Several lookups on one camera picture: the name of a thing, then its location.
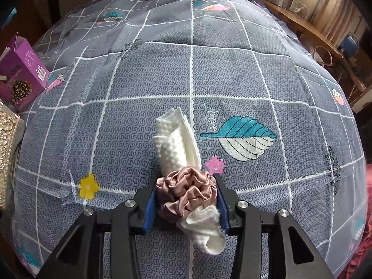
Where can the white waffle cloth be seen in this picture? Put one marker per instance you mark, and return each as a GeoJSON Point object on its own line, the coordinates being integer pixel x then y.
{"type": "Point", "coordinates": [174, 148]}

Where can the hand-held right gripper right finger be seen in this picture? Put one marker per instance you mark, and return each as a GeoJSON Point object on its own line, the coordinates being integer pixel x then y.
{"type": "Point", "coordinates": [223, 212]}

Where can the pink ruffled cloth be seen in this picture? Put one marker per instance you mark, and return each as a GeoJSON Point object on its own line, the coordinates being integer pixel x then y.
{"type": "Point", "coordinates": [357, 261]}

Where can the clear plastic container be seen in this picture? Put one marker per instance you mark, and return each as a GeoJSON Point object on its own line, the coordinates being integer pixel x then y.
{"type": "Point", "coordinates": [299, 7]}

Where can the purple cardboard box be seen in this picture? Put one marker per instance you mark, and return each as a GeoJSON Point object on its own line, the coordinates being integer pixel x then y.
{"type": "Point", "coordinates": [26, 64]}

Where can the gold embossed tissue box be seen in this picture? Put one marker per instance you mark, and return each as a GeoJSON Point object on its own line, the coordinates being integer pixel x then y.
{"type": "Point", "coordinates": [8, 151]}

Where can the blue chair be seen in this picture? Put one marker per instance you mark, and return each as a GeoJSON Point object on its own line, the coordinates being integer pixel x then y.
{"type": "Point", "coordinates": [348, 43]}

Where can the round-backed metal chair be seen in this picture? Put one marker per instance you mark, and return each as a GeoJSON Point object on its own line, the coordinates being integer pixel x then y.
{"type": "Point", "coordinates": [318, 56]}

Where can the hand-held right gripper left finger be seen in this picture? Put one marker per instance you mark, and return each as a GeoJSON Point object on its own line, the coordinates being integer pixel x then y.
{"type": "Point", "coordinates": [149, 212]}

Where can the wooden desk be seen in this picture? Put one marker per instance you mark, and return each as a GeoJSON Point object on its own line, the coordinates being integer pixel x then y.
{"type": "Point", "coordinates": [305, 24]}

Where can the pink patterned curtain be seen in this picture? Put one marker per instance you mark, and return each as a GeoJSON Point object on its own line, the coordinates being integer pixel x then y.
{"type": "Point", "coordinates": [337, 14]}

